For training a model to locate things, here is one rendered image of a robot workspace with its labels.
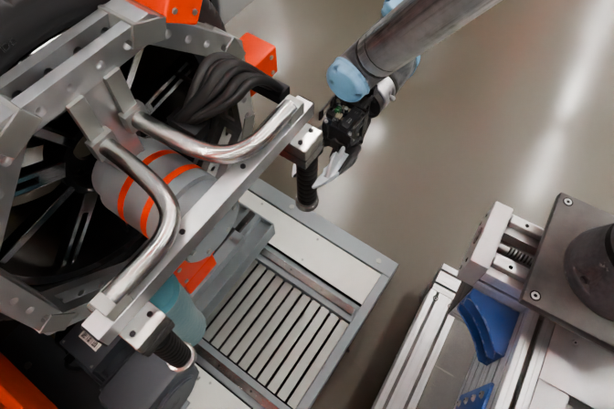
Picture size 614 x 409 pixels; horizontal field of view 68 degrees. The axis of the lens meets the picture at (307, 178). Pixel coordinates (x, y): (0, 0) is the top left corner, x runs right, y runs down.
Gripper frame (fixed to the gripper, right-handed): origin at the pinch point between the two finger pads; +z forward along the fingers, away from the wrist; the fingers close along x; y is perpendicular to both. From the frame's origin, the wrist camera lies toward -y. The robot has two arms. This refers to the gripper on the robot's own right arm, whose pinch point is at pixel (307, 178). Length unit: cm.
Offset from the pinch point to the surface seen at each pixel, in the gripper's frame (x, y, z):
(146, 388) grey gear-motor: -13, -42, 43
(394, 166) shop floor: -4, -83, -67
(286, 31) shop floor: -86, -83, -106
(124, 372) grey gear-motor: -20, -42, 44
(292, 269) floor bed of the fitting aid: -11, -75, -7
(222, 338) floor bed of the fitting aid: -16, -77, 23
